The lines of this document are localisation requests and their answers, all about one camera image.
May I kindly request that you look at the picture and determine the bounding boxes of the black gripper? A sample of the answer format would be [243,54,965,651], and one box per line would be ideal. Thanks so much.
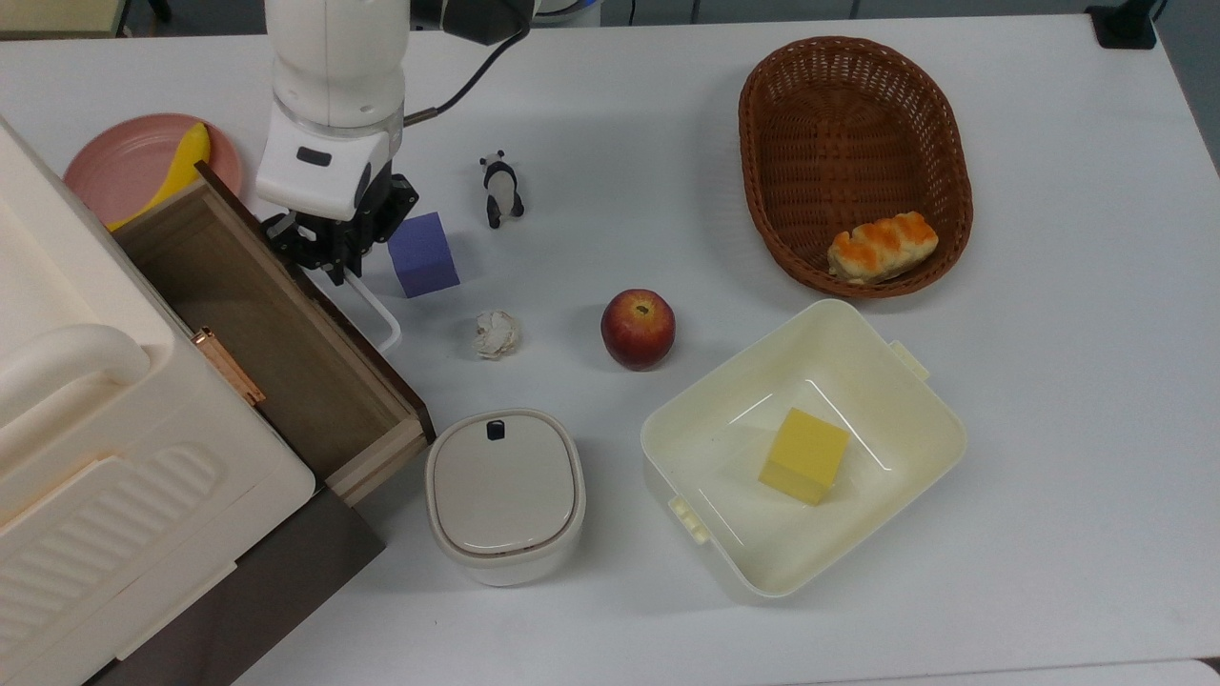
[267,171,420,285]

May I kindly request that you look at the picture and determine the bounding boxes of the dark wooden drawer white handle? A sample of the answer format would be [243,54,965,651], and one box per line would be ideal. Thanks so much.
[112,160,437,508]

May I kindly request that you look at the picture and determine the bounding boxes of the dark wooden drawer cabinet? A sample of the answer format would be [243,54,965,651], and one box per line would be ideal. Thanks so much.
[86,481,387,686]

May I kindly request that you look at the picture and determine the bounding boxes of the cream open plastic container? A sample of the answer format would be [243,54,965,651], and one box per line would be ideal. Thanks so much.
[640,298,967,599]

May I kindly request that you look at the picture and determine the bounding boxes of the purple cube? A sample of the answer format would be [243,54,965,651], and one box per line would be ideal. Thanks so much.
[387,212,461,299]

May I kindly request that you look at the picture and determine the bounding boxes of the panda figurine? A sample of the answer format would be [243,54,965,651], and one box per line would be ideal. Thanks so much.
[479,150,525,230]

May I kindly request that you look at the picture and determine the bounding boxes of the yellow banana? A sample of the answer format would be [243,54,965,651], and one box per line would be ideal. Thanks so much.
[107,122,213,232]

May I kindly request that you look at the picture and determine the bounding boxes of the crumpled white paper ball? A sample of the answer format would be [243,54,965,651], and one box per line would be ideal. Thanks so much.
[473,311,522,360]

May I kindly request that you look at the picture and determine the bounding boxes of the pink plate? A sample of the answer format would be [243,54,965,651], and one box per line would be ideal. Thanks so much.
[63,113,244,232]

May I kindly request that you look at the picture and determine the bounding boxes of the white lidded trash can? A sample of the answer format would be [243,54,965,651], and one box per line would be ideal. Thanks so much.
[425,409,587,587]

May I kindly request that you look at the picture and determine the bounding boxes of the red apple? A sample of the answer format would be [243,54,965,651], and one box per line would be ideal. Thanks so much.
[600,289,677,372]

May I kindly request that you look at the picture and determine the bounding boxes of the cream plastic storage box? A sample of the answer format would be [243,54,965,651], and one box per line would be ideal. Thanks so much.
[0,119,317,686]

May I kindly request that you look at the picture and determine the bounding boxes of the brown wicker basket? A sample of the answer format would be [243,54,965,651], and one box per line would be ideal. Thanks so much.
[738,36,974,299]

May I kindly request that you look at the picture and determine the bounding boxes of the yellow block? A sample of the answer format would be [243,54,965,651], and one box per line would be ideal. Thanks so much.
[758,408,851,507]

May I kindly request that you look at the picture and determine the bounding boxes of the orange glazed bread loaf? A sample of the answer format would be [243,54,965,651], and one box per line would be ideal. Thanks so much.
[826,211,940,286]

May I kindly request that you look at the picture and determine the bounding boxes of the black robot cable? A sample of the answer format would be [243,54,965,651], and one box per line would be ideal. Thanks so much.
[402,24,533,127]

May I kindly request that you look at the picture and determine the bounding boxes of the black camera stand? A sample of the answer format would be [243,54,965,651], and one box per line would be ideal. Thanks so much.
[1087,0,1169,50]

